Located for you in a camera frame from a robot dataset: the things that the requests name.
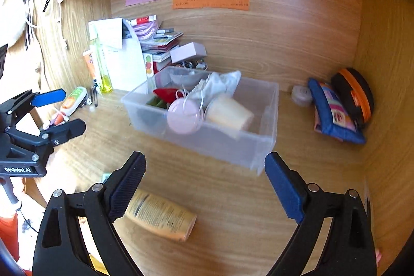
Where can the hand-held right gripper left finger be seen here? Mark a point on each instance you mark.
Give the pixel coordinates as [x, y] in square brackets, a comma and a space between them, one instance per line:
[129, 188]

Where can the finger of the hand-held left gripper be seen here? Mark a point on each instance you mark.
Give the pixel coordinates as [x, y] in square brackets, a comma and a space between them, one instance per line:
[48, 98]
[64, 130]

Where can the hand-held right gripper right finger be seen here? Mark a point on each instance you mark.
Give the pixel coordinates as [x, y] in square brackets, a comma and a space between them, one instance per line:
[284, 188]

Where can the beige tube bottle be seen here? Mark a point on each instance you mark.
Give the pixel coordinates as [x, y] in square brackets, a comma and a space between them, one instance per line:
[158, 214]

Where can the clear plastic box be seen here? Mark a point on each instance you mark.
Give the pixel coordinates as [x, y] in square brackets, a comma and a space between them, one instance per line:
[226, 146]

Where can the pink round ball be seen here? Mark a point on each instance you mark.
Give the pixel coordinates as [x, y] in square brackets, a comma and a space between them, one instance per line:
[184, 117]

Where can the cream cylinder jar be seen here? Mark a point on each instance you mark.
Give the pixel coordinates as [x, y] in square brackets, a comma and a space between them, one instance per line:
[229, 116]

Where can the red cloth pouch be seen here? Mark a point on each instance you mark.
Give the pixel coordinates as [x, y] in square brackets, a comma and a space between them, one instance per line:
[166, 94]

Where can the wooden desktop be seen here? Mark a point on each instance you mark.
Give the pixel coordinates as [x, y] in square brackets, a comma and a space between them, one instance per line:
[226, 198]

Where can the orange capped tube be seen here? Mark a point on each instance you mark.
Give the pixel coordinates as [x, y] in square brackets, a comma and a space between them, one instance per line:
[58, 119]

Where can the green and orange lotion bottle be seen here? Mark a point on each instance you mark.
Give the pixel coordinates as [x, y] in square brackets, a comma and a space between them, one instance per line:
[73, 101]

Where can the green card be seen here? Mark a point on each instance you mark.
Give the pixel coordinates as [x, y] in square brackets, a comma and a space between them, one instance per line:
[106, 178]

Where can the orange cream tube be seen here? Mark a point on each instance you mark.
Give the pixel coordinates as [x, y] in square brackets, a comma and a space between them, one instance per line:
[89, 65]

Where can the yellow spray bottle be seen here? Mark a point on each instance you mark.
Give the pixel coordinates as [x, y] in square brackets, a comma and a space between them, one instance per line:
[104, 75]

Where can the white folded paper sheet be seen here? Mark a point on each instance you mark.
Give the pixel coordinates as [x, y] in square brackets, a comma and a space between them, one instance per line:
[126, 62]

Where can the navy zip pouch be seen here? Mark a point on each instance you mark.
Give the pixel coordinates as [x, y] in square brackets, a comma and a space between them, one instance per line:
[336, 114]

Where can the small round grey tin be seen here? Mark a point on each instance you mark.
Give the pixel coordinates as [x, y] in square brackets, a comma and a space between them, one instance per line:
[301, 95]

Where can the hanging beige cloth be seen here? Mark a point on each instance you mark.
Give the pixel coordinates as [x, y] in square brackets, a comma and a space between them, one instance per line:
[16, 4]

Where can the fruit printed box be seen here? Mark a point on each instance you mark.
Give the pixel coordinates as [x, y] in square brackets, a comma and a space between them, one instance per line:
[148, 64]

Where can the black and orange case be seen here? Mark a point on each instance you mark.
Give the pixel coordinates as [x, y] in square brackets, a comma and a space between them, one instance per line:
[355, 91]

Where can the stack of small packets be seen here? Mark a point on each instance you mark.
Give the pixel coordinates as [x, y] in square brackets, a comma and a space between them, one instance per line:
[161, 40]

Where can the small white box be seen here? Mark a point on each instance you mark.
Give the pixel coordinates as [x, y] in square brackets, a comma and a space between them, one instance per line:
[187, 51]

